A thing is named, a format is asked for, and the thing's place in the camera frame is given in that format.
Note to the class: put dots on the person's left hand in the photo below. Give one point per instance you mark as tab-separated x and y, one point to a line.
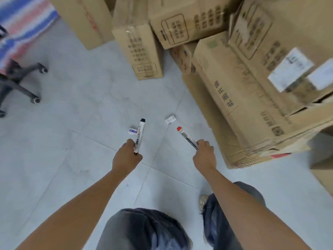
125	158

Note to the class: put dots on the person's right hand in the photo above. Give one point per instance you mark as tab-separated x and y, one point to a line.
205	156

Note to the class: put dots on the person's left fingers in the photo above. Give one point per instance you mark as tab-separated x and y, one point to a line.
132	149

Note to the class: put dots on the person's right fingers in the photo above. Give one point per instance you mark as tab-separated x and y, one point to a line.
203	146

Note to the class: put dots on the black-capped white marker pen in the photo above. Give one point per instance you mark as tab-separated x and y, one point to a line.
138	136

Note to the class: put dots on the red-capped marker pen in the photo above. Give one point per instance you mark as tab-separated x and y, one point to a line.
186	136

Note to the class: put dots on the person's right forearm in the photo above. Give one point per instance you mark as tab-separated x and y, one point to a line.
249	208

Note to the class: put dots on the person's left forearm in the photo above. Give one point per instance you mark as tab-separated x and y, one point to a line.
78	208

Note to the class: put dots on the white eraser with blue sleeve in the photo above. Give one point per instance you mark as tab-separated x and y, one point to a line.
132	130

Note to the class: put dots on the bottom flattened cardboard box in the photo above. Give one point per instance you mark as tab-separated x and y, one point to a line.
221	137

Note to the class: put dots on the plain white eraser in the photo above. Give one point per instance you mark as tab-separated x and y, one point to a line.
170	119

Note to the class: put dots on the person's right shoe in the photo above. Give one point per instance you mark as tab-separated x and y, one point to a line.
203	203

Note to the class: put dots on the long flat cardboard box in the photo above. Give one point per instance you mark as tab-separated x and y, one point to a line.
249	106

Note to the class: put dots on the person's right leg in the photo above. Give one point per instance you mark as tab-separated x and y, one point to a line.
221	221

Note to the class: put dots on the person's leg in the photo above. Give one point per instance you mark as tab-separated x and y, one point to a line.
141	230
221	221

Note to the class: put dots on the person's left leg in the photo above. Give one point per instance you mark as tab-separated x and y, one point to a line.
141	230

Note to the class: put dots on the small red-printed cardboard box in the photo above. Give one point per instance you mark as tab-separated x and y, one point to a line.
183	58

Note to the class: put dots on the tall upright cardboard box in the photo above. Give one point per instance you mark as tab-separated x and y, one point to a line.
141	46

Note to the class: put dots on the large cardboard box white labels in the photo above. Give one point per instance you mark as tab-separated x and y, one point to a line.
275	49

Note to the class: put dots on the cardboard box with framed print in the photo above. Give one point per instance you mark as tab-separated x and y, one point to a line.
187	20

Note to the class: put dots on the black office chair base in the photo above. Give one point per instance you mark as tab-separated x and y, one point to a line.
18	83

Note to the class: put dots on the cardboard box with red print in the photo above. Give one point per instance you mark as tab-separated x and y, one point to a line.
83	19

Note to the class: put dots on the striped blue red tarp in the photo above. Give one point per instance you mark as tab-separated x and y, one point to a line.
22	22

